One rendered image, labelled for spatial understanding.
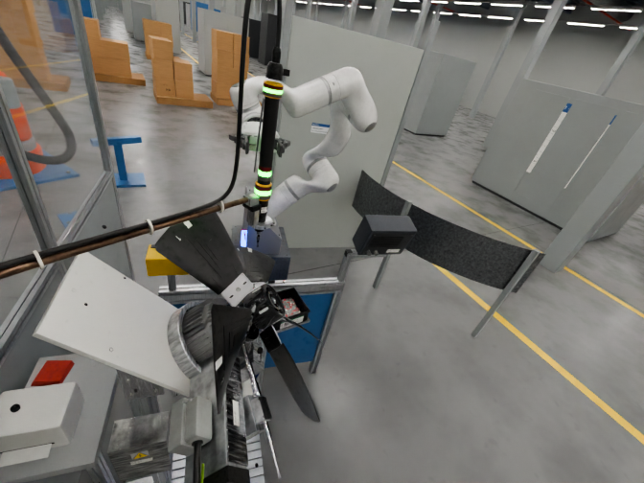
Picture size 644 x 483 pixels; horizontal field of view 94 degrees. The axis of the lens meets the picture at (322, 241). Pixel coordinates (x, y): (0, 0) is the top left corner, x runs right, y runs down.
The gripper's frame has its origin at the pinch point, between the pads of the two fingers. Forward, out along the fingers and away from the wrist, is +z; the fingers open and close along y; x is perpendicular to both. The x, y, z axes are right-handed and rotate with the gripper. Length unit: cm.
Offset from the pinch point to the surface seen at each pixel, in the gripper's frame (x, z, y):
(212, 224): -24.5, -2.0, 12.4
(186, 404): -51, 36, 18
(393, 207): -81, -123, -136
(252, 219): -18.0, 5.3, 2.1
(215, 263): -31.8, 6.5, 11.6
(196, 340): -51, 18, 17
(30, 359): -82, -5, 70
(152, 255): -58, -31, 35
